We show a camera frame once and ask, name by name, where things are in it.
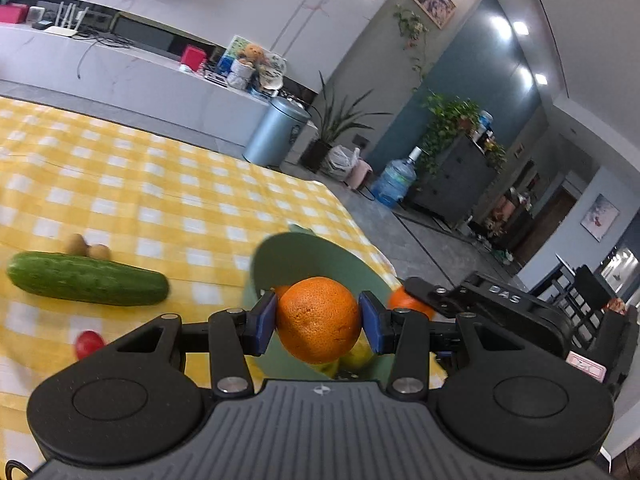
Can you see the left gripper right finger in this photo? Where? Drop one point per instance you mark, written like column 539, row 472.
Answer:
column 403, row 334

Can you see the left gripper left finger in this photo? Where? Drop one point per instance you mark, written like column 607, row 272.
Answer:
column 234, row 334

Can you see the large orange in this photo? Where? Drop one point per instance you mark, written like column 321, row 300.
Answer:
column 318, row 320

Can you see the red cherry tomato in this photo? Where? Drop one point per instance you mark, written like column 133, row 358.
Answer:
column 87, row 343

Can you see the green cucumber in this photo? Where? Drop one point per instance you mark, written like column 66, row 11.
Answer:
column 83, row 279

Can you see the small orange tangerine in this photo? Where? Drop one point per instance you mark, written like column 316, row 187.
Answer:
column 400, row 299

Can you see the black dining chair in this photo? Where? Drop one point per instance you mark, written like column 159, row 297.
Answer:
column 581, row 294

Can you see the green plastic bowl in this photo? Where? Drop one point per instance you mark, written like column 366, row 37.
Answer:
column 285, row 259

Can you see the yellow checkered tablecloth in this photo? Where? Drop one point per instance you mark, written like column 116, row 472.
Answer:
column 192, row 214

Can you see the blue water jug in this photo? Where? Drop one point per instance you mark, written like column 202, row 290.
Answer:
column 397, row 177

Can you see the dark grey drawer cabinet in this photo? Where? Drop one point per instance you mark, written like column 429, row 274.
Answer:
column 455, row 188

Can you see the brown kiwi right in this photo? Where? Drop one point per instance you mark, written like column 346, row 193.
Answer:
column 100, row 252

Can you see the pink small stool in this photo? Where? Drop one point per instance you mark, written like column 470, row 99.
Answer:
column 358, row 175

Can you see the white plastic bag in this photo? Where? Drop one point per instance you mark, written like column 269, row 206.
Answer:
column 339, row 162

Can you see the grey metal trash bin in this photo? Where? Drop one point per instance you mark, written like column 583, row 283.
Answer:
column 275, row 135

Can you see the trailing green ivy plant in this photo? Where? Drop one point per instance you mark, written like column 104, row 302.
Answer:
column 450, row 117

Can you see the potted long-leaf plant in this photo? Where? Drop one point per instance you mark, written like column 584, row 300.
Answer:
column 333, row 117

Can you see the white TV console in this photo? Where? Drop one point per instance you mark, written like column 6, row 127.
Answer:
column 136, row 88

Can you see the red box on console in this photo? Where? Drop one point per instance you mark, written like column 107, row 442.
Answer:
column 193, row 57

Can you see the plush toy bear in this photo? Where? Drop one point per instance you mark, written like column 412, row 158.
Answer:
column 251, row 55

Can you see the white wifi router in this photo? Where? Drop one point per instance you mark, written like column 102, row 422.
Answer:
column 67, row 20

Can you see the framed wall picture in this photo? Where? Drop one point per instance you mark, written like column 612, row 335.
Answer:
column 438, row 11

